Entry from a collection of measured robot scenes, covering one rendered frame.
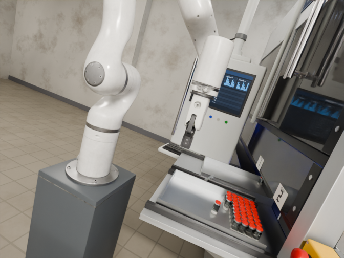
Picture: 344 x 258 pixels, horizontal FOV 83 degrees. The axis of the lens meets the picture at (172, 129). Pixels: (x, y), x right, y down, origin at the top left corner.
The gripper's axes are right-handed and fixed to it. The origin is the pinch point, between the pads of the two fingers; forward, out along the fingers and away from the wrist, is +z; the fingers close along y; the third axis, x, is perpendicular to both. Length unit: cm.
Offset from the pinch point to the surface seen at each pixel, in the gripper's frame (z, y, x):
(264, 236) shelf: 22.6, 3.7, -34.2
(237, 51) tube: -50, 93, -6
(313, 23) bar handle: -54, 33, -30
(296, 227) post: 9.2, -8.2, -34.7
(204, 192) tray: 22.3, 15.9, -12.2
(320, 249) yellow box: 7.5, -17.2, -35.4
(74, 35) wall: -52, 359, 361
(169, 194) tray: 22.3, 4.0, 0.3
